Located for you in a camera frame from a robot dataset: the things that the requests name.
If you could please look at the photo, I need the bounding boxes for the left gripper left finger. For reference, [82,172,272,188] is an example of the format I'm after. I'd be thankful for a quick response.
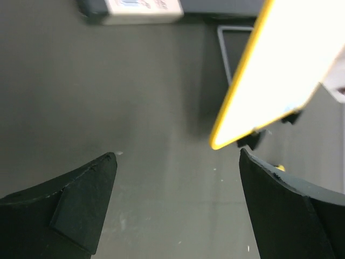
[1,152,118,258]

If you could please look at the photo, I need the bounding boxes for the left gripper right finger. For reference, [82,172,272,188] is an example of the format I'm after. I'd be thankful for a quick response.
[239,148,344,258]

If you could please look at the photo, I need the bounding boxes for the yellow framed whiteboard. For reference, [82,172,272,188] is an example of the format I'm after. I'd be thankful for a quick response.
[210,1,344,150]

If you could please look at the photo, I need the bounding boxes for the right black whiteboard foot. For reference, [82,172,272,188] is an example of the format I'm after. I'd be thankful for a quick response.
[280,110,303,125]

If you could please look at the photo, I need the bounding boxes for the colourful picture book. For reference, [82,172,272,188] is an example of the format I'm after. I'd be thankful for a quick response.
[76,0,184,25]

